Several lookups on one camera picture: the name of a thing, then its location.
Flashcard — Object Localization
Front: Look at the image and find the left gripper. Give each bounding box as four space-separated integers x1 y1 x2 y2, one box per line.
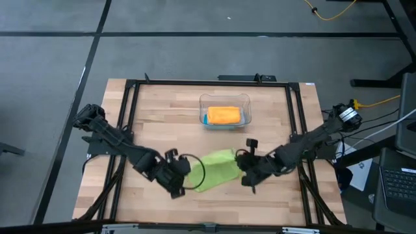
152 148 191 200

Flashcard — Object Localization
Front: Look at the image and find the yellow extension cord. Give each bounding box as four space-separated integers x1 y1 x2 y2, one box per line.
352 94 401 111

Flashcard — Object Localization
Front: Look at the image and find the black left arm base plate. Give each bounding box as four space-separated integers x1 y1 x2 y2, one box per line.
81 129 134 156

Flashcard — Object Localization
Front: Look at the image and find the white floor cable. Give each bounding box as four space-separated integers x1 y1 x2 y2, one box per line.
352 109 416 147

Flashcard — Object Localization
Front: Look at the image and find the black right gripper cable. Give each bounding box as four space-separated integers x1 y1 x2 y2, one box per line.
234 148 251 160

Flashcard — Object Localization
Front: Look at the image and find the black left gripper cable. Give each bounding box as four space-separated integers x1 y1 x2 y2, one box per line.
178 153 207 190

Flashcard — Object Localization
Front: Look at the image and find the black desk frame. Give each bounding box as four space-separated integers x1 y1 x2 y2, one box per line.
350 0 416 89

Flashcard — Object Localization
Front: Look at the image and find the grey panel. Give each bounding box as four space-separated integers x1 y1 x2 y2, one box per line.
395 71 416 157

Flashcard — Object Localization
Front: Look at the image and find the white paper sheet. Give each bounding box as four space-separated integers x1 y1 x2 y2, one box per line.
334 142 374 192

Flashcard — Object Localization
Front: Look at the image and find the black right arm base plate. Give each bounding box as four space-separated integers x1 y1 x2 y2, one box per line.
290 133 337 160

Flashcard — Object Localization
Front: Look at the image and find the grey laptop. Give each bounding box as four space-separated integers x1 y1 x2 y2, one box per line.
372 146 416 228

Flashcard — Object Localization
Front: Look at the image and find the green microfiber towel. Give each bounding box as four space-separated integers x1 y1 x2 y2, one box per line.
187 148 244 193

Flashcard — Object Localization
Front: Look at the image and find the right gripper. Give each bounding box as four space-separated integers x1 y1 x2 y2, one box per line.
239 138 277 195

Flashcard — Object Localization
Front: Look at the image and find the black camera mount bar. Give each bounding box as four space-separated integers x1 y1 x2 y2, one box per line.
217 73 278 83

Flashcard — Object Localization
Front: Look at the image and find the black floor cable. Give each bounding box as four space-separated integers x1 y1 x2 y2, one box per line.
321 109 400 137

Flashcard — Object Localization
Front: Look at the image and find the dark grey stand foot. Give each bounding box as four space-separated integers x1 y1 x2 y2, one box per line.
0 141 25 157

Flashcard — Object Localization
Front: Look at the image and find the silver metal bracket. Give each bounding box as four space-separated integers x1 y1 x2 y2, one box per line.
281 226 321 234
101 223 139 234

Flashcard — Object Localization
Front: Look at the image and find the yellow floor cable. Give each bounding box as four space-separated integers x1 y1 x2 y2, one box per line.
304 0 358 21

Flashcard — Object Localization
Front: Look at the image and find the dark blue object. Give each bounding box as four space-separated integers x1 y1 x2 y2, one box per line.
336 167 354 192

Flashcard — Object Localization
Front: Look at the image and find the black diagonal leg bar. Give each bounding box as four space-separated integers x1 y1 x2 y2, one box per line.
334 135 397 168

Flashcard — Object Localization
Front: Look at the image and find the orange microfiber towel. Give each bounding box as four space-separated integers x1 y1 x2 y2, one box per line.
207 106 242 125

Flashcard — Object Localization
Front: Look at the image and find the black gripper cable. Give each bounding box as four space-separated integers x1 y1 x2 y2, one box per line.
178 153 207 190
234 148 251 160

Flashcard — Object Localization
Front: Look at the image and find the black aluminium table frame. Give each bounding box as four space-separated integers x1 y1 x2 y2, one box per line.
73 77 348 228

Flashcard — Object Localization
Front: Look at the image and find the black front rail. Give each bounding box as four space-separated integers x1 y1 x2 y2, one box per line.
0 219 416 234

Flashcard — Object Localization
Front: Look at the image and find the clear plastic bin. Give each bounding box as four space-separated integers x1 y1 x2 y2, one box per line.
198 93 253 131

